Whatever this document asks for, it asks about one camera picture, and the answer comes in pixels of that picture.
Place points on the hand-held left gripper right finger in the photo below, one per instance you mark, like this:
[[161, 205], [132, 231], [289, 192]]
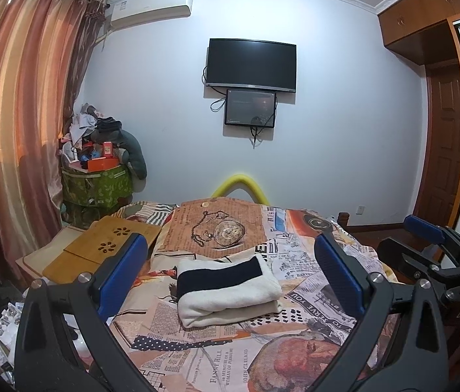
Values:
[[336, 277]]

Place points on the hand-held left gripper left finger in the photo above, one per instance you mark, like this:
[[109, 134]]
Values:
[[121, 273]]

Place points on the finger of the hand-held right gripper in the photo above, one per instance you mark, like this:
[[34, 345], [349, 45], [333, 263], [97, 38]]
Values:
[[422, 226], [401, 257]]

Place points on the white and black towel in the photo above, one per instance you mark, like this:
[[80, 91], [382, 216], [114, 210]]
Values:
[[230, 294]]

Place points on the pile of clothes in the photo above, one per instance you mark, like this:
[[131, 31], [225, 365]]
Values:
[[87, 124]]

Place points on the bamboo lap desk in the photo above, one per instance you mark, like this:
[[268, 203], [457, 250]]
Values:
[[111, 239]]

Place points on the brown wooden door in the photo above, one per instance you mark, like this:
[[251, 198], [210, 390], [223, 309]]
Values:
[[444, 143]]

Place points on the green fabric storage box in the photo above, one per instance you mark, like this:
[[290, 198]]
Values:
[[95, 183]]

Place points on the orange box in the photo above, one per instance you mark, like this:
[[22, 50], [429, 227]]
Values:
[[101, 164]]

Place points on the newspaper print bed sheet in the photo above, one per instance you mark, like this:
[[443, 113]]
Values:
[[222, 351]]

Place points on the white plastic basket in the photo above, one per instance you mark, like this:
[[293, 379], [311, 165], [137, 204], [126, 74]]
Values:
[[70, 155]]

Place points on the yellow foam tube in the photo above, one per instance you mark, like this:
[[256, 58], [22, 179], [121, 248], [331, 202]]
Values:
[[238, 179]]

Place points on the striped pink curtain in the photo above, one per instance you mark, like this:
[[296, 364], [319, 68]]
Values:
[[17, 110]]

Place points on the wooden overhead cabinet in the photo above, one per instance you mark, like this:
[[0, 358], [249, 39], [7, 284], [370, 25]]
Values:
[[418, 20]]

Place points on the white air conditioner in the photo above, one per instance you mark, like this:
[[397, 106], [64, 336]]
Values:
[[152, 8]]

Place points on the wooden bed post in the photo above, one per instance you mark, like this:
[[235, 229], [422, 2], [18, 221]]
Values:
[[343, 220]]

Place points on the white wall socket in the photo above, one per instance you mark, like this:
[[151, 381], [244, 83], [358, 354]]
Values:
[[360, 210]]

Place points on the small black wall monitor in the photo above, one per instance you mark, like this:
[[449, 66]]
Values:
[[248, 108]]

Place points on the large black wall television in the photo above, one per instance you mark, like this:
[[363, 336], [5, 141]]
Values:
[[250, 63]]

